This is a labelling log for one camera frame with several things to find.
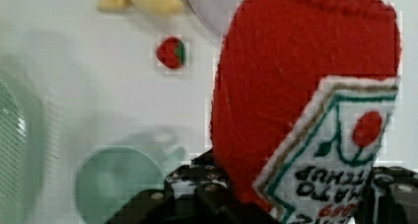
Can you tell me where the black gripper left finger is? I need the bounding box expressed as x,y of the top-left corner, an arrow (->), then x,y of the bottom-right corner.
163,149 -> 231,202

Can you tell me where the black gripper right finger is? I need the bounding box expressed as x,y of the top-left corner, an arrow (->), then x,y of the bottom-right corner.
359,166 -> 418,224

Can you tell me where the red plush ketchup bottle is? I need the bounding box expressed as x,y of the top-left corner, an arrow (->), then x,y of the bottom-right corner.
211,0 -> 401,224

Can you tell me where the green strainer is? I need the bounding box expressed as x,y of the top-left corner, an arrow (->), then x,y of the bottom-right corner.
0,71 -> 46,224

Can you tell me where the red plush strawberry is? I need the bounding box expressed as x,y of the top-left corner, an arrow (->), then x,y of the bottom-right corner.
156,37 -> 185,69

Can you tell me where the round grey plate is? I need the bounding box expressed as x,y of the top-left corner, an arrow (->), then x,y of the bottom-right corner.
188,0 -> 243,37

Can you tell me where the green cup with handle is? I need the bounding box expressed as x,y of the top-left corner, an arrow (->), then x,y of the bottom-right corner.
74,128 -> 185,224

